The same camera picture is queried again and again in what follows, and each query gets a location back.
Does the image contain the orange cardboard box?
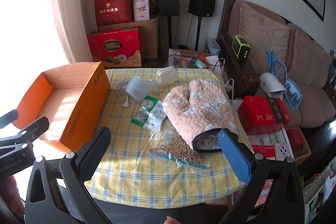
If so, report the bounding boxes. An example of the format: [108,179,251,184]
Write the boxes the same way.
[14,62,110,152]

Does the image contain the pink quilted oven mitt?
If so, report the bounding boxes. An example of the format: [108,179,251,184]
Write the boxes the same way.
[162,79,239,152]

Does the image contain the clear bag of dried herbs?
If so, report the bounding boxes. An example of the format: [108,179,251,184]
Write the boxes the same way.
[150,119,209,169]

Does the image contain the green white snack packet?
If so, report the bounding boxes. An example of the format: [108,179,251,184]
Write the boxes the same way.
[131,96,167,132]

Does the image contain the white wired earphones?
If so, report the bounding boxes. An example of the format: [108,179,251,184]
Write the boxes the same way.
[116,78,130,108]

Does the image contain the translucent white plastic cup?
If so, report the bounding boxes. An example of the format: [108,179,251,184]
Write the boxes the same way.
[125,75,158,101]

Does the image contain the white plastic soap box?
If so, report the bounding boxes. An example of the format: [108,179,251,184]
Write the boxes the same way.
[156,66,178,88]

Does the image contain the person's left hand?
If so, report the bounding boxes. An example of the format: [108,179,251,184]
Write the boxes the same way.
[1,176,25,217]

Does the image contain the person's right hand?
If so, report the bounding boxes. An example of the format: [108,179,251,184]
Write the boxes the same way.
[163,216,180,224]

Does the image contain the clear plastic box under gift box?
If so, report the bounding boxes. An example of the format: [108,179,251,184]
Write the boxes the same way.
[248,126,294,161]

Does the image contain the red Chinese gift box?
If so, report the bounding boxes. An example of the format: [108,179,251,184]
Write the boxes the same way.
[238,96,290,135]

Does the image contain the yellow blue plaid tablecloth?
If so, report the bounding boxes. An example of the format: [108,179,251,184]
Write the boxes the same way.
[85,68,244,209]

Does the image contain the pink sofa cushion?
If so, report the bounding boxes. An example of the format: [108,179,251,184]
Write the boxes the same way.
[288,29,333,88]
[239,3,290,75]

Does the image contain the green black portable radio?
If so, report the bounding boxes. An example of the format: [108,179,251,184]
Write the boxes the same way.
[232,35,251,61]

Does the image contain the small blue white box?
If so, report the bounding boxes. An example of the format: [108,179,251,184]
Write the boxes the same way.
[205,37,221,56]

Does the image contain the red Ferrero gift bag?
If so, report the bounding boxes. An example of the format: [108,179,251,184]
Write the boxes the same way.
[87,26,141,68]

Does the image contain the open box of clutter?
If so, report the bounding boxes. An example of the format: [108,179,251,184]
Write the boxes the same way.
[168,49,225,75]

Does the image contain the pink sofa back cushion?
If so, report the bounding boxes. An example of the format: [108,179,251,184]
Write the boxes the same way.
[239,3,290,75]

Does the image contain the brown wooden sofa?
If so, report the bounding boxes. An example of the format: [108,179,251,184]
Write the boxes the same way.
[217,0,335,128]

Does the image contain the brown cardboard carton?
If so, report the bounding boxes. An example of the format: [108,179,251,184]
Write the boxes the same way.
[98,17,159,59]

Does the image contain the red tea gift bag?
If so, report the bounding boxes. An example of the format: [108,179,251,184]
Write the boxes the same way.
[94,0,133,27]

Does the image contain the right black speaker on stand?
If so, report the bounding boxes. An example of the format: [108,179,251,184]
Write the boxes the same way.
[188,0,216,51]

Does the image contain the black speaker on stand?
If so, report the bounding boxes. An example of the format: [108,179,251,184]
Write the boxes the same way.
[157,0,180,48]
[188,0,216,51]

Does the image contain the left black speaker on stand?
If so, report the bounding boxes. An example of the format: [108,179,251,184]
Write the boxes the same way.
[157,0,180,48]

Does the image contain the white charger cable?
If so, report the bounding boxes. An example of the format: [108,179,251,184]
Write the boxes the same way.
[223,78,236,105]

